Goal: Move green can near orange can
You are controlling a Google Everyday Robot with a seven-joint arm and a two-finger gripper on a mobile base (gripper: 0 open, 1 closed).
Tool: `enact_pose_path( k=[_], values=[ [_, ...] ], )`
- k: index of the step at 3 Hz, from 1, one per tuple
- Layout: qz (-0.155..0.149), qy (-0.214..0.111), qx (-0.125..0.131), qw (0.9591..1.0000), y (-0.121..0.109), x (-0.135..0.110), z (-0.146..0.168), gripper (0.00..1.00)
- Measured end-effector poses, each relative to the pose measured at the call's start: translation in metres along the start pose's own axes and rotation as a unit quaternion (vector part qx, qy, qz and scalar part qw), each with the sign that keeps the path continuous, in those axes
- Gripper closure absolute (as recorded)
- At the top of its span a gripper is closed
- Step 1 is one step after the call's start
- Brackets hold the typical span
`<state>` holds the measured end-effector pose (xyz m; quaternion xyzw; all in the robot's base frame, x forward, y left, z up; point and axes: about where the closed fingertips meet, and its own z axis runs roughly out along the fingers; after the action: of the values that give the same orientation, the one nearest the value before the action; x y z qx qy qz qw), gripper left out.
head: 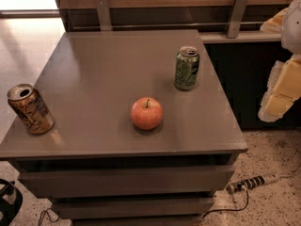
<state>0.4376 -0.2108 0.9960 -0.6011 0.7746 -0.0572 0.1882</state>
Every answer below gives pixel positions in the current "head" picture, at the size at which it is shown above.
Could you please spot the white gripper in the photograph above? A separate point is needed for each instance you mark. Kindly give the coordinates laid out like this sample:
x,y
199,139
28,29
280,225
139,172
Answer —
x,y
292,28

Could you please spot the green soda can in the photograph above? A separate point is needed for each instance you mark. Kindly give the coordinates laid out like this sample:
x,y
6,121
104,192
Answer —
x,y
187,63

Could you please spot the orange soda can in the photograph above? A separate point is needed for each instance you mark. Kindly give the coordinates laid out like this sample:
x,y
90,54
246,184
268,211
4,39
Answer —
x,y
27,103

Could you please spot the white power strip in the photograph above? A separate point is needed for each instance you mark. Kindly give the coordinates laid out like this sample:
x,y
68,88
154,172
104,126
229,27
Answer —
x,y
252,183

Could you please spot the red apple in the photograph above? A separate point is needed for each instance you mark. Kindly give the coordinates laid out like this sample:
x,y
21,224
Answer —
x,y
146,113

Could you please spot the grey drawer cabinet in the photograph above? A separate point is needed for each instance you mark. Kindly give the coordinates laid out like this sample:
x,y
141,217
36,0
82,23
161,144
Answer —
x,y
99,169

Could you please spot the black chair base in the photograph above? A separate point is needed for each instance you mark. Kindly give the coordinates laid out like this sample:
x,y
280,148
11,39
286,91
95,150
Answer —
x,y
11,200

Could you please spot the right metal bracket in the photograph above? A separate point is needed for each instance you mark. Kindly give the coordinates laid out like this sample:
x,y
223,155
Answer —
x,y
235,19

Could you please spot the metal bracket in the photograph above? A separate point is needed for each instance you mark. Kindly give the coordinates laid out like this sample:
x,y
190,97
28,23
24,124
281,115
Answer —
x,y
235,19
103,12

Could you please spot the wooden wall shelf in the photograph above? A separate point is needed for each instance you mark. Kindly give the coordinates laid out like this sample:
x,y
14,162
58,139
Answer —
x,y
208,17

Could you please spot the left metal bracket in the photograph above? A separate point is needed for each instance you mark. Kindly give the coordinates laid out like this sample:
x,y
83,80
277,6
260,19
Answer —
x,y
103,12

